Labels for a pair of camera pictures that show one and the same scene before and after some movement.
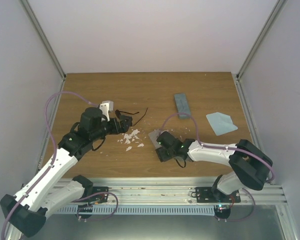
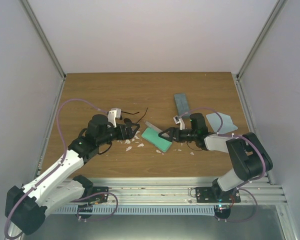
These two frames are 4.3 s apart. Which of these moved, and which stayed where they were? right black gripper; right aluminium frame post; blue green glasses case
Moved: right black gripper
Stayed: blue green glasses case; right aluminium frame post
